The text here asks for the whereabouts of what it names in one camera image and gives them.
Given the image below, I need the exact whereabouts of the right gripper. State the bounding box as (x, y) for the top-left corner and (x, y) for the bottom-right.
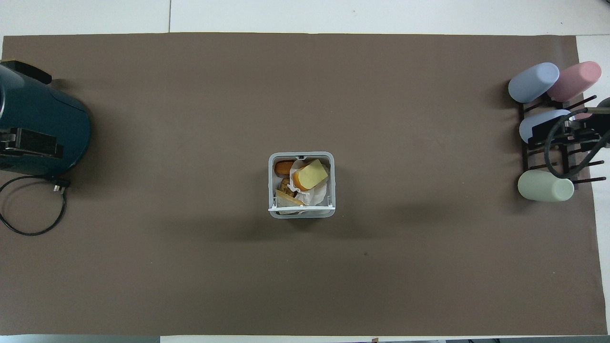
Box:
(576, 114), (608, 143)

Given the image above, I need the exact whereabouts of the grey trash bin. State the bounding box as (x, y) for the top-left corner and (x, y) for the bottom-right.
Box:
(267, 151), (336, 220)

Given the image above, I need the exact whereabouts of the pink cup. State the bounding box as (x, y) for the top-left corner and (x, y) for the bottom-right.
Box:
(547, 61), (602, 102)

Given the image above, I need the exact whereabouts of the blue cup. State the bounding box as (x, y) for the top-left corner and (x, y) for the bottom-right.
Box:
(508, 62), (560, 104)
(518, 109), (571, 144)

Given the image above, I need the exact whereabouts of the dark cup rack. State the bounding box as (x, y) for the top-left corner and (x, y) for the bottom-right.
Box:
(518, 95), (607, 187)

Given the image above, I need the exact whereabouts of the green cup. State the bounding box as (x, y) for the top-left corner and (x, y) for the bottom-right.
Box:
(517, 170), (575, 203)

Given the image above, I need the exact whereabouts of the yellow cheese wedge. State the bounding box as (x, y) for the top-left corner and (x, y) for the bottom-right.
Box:
(292, 159), (330, 192)

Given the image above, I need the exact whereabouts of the crumpled white paper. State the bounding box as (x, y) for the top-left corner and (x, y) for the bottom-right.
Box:
(289, 158), (329, 207)

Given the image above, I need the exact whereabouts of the beige sandwich wedge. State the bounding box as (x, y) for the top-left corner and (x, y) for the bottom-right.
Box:
(275, 189), (306, 209)

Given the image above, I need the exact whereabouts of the teal coffee machine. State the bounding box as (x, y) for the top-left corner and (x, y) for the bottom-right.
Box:
(0, 59), (92, 177)

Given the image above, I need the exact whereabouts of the black cable with plug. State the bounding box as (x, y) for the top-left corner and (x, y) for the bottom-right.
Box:
(0, 175), (71, 237)

